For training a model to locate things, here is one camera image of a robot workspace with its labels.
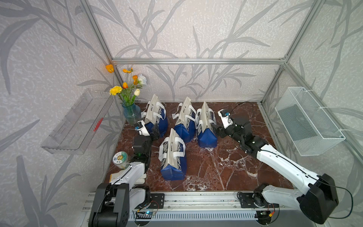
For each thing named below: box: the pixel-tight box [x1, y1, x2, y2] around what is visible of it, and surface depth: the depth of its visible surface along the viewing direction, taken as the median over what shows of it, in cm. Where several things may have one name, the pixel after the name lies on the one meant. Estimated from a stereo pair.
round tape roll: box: [112, 150, 130, 170], surface depth 82 cm
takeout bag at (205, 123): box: [195, 100, 218, 149], surface depth 87 cm
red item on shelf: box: [93, 117, 104, 132], surface depth 69 cm
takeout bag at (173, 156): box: [158, 128, 188, 182], surface depth 75 cm
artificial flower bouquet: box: [105, 64, 147, 106], surface depth 93 cm
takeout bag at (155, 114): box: [140, 94, 169, 138], surface depth 89 cm
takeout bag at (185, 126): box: [172, 96, 197, 143], surface depth 88 cm
